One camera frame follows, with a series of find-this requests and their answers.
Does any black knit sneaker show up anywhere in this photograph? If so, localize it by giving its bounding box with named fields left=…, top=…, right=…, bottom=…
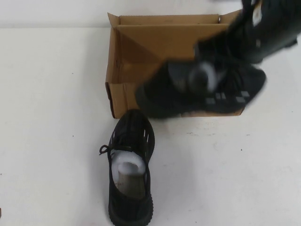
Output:
left=98, top=109, right=157, bottom=226
left=135, top=58, right=268, bottom=119

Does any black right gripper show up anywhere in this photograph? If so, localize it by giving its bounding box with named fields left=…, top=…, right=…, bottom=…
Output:
left=193, top=9, right=268, bottom=64

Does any brown cardboard shoe box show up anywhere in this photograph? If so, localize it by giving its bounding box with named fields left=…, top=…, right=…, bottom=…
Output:
left=104, top=12, right=250, bottom=119

